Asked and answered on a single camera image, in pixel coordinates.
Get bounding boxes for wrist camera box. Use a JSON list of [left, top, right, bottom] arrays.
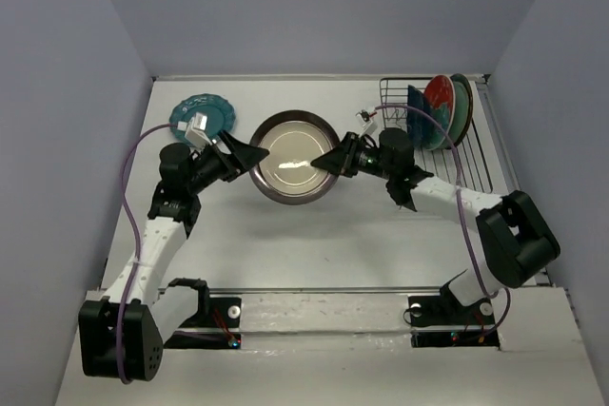
[[177, 112, 211, 150], [356, 107, 378, 136]]

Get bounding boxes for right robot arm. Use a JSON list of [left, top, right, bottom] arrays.
[[311, 128, 560, 328]]

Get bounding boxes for dark teal round plate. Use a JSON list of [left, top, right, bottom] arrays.
[[452, 73, 474, 141]]

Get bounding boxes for navy leaf shaped dish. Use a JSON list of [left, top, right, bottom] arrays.
[[406, 85, 451, 150]]

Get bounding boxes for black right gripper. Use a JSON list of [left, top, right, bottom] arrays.
[[313, 129, 395, 180]]

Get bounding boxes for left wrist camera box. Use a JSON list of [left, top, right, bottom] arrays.
[[177, 112, 211, 150]]

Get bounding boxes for light green round plate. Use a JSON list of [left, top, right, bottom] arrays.
[[449, 75, 471, 145]]

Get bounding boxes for black wire dish rack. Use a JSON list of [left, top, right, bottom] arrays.
[[379, 75, 493, 193]]

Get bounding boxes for red teal floral plate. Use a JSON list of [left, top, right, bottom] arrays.
[[423, 75, 455, 131]]

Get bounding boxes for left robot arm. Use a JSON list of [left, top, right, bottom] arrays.
[[78, 131, 269, 384]]

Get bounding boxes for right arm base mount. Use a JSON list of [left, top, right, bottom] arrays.
[[403, 295, 500, 349]]

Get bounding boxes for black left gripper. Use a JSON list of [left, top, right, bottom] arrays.
[[186, 129, 267, 195]]

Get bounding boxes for silver rimmed cream plate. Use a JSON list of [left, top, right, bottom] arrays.
[[249, 109, 340, 205]]

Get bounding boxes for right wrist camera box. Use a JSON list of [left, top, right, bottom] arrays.
[[356, 107, 378, 136]]

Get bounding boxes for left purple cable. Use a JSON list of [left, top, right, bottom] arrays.
[[114, 123, 237, 386]]

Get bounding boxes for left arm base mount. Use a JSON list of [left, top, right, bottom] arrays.
[[164, 296, 242, 350]]

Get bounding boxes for teal scalloped plate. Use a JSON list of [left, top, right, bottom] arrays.
[[168, 93, 237, 143]]

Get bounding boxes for purple cable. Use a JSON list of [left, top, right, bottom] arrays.
[[375, 104, 514, 345], [114, 123, 237, 386]]

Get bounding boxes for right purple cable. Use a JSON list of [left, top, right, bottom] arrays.
[[375, 104, 514, 345]]

